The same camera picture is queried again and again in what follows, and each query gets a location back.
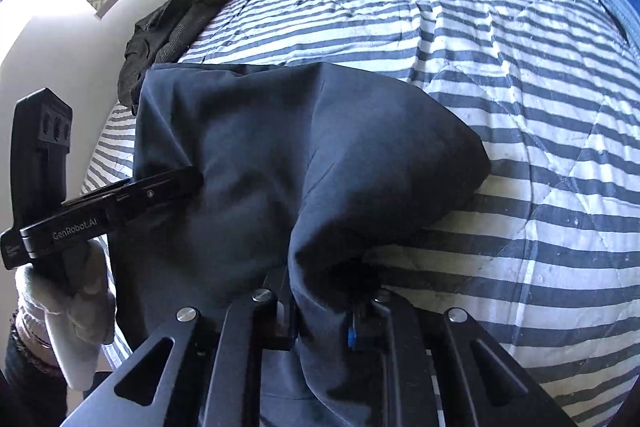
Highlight dark grey-blue trousers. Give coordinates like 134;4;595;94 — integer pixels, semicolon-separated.
108;63;490;426

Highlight black crumpled garment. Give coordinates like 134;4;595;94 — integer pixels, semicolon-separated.
117;0;230;114

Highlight white gloved left hand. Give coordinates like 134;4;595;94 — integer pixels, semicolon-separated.
14;239;115;391

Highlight blue white striped bed cover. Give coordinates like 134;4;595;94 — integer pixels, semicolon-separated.
79;0;640;427

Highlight light blue folded garment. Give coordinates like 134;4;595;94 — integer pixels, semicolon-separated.
599;0;639;61

